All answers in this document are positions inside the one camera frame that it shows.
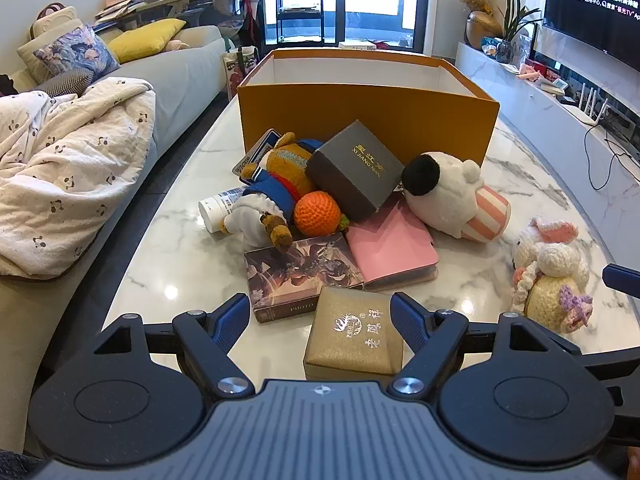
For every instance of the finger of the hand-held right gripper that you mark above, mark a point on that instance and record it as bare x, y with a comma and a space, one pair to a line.
622, 277
612, 362

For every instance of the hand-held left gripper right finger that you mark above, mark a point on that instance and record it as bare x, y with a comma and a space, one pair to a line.
407, 320

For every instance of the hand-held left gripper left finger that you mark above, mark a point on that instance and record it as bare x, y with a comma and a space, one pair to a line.
227, 320

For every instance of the gold jewellery box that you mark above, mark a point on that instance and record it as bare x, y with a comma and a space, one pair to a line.
350, 335

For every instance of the crochet rabbit doll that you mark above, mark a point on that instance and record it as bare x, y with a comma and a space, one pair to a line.
555, 270

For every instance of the pink notebook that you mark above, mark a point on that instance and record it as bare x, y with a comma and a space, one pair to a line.
390, 250

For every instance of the printed card box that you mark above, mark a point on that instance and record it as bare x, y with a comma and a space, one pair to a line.
295, 270

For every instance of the white tube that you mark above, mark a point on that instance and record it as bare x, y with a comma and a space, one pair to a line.
217, 207

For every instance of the white sheep plush toy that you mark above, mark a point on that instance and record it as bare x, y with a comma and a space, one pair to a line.
450, 195

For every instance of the orange crochet tangerine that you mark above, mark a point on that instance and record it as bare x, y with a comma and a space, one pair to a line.
317, 212

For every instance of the brown bear plush toy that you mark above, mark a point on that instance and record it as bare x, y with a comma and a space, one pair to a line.
275, 180

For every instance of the grey gift box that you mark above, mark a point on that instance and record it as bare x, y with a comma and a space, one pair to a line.
350, 170

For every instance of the blue and white packet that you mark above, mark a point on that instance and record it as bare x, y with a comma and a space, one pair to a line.
260, 147

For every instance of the orange cardboard box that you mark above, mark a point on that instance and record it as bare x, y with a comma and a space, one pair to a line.
350, 110

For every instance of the white marble television console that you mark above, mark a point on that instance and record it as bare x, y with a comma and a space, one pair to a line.
550, 125

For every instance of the white router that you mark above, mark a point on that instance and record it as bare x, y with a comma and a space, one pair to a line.
592, 110

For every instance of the white printed blanket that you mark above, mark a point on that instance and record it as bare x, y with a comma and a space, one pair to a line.
75, 170

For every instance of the pink item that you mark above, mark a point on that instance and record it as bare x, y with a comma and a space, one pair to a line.
531, 74

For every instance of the floral tote bag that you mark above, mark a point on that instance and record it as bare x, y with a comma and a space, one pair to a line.
235, 77

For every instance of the grey sofa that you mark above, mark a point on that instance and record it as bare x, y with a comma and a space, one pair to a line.
190, 75

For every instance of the television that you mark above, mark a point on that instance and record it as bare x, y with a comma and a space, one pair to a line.
590, 10

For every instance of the flat white box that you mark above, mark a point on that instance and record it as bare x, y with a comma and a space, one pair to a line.
357, 45

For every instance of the pink plush toy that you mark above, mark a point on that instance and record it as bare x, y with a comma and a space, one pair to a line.
176, 45

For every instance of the green potted plant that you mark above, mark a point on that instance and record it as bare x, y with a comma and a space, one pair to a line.
515, 15

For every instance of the black and white checked pillow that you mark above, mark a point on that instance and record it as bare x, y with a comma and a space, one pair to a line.
70, 80

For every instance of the brown round vase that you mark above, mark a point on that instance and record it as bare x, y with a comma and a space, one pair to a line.
480, 25

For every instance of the yellow pillow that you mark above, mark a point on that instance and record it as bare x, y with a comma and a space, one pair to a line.
145, 37

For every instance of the blue floral pillow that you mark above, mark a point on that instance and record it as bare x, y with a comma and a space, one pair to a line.
75, 55

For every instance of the black trolley cart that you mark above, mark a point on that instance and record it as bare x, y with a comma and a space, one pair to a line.
305, 10

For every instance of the glass balcony door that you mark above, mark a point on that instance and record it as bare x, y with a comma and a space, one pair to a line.
375, 0

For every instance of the beige bear-shaped cushion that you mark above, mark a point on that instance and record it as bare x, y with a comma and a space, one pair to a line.
52, 17

